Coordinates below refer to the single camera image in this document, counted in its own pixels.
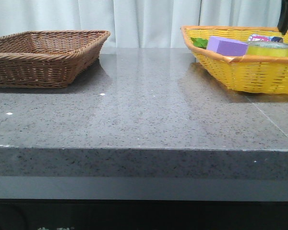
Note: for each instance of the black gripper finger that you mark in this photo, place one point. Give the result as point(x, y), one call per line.
point(283, 19)

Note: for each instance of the yellow clear tape roll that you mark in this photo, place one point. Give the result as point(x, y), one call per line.
point(271, 49)

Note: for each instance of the purple labelled black-capped bottle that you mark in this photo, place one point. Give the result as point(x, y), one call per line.
point(264, 38)

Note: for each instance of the yellow woven basket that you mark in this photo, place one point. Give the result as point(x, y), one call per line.
point(248, 73)

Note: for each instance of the purple foam block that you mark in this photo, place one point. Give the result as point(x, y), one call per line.
point(226, 46)

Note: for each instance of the white curtain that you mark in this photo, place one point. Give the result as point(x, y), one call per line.
point(135, 23)

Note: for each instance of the brown wicker basket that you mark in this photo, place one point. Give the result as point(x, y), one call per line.
point(48, 59)

